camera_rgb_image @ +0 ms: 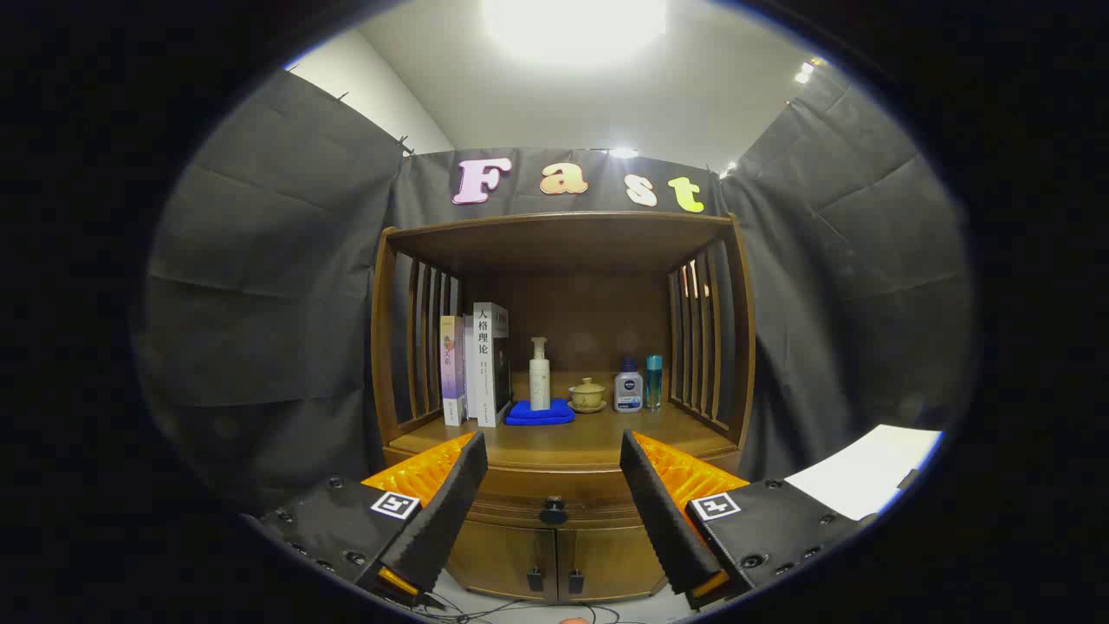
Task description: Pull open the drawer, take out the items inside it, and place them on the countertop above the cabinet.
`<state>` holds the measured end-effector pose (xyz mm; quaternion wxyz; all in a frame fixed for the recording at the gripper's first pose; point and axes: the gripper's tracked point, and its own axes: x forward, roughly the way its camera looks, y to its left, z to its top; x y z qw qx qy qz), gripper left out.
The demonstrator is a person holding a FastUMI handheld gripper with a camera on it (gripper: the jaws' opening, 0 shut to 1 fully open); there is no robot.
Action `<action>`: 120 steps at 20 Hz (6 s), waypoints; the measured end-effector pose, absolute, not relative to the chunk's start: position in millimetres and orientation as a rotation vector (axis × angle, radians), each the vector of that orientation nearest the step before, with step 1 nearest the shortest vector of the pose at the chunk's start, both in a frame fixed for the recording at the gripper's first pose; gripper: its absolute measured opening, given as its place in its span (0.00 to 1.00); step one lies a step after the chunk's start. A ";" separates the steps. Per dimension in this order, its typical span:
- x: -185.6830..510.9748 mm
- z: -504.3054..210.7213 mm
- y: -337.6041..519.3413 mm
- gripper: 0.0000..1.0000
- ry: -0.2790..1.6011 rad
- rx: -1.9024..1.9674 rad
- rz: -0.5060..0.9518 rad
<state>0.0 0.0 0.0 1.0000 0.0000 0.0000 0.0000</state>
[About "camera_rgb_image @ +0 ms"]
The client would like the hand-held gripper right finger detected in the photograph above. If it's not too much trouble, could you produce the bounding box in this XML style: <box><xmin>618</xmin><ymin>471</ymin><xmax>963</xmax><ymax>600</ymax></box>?
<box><xmin>619</xmin><ymin>429</ymin><xmax>876</xmax><ymax>610</ymax></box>

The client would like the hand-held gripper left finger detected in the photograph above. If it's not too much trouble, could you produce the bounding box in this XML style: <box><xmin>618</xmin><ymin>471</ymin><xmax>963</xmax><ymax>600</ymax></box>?
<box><xmin>251</xmin><ymin>431</ymin><xmax>489</xmax><ymax>608</ymax></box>

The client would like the wooden drawer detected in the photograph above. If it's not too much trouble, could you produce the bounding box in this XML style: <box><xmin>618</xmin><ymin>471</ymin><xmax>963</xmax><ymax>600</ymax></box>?
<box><xmin>451</xmin><ymin>472</ymin><xmax>664</xmax><ymax>527</ymax></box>

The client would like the wooden cabinet door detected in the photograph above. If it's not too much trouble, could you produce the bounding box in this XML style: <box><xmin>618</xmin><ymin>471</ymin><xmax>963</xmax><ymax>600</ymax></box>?
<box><xmin>446</xmin><ymin>520</ymin><xmax>558</xmax><ymax>603</ymax></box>
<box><xmin>557</xmin><ymin>524</ymin><xmax>668</xmax><ymax>601</ymax></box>

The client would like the wooden countertop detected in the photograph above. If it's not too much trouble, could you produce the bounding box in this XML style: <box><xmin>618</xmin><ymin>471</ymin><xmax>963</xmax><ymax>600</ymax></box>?
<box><xmin>388</xmin><ymin>373</ymin><xmax>739</xmax><ymax>473</ymax></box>

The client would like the wooden cabinet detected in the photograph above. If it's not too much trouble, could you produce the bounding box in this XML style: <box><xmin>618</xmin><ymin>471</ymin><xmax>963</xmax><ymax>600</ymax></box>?
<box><xmin>371</xmin><ymin>211</ymin><xmax>756</xmax><ymax>605</ymax></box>

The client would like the white bottle with blue cap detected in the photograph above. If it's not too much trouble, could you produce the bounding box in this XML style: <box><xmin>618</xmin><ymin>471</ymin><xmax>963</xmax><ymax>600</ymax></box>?
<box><xmin>613</xmin><ymin>355</ymin><xmax>644</xmax><ymax>413</ymax></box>

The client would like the blue folded cloth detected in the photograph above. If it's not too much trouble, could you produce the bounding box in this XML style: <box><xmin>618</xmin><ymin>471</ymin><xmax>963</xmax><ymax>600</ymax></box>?
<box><xmin>505</xmin><ymin>398</ymin><xmax>576</xmax><ymax>426</ymax></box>

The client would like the yellow lidded teacup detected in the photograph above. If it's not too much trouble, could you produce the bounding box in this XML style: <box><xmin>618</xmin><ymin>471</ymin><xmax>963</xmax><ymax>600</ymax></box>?
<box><xmin>568</xmin><ymin>377</ymin><xmax>608</xmax><ymax>414</ymax></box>

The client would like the pastel purple book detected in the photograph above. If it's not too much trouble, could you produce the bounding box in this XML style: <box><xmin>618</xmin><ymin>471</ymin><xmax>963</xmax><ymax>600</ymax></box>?
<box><xmin>440</xmin><ymin>315</ymin><xmax>469</xmax><ymax>427</ymax></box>

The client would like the thick white and black book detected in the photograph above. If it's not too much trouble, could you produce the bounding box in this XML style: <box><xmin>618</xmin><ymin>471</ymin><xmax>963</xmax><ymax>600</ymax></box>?
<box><xmin>473</xmin><ymin>302</ymin><xmax>512</xmax><ymax>428</ymax></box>

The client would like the thin white book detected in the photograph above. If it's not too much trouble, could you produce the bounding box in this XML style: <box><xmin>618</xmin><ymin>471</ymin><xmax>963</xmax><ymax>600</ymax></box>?
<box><xmin>464</xmin><ymin>314</ymin><xmax>479</xmax><ymax>421</ymax></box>

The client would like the white pump bottle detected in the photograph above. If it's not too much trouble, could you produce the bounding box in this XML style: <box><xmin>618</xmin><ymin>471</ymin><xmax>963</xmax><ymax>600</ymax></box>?
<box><xmin>529</xmin><ymin>336</ymin><xmax>552</xmax><ymax>412</ymax></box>

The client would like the white table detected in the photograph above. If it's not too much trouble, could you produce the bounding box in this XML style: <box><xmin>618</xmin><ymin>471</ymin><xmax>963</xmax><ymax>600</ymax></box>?
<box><xmin>784</xmin><ymin>424</ymin><xmax>944</xmax><ymax>522</ymax></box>

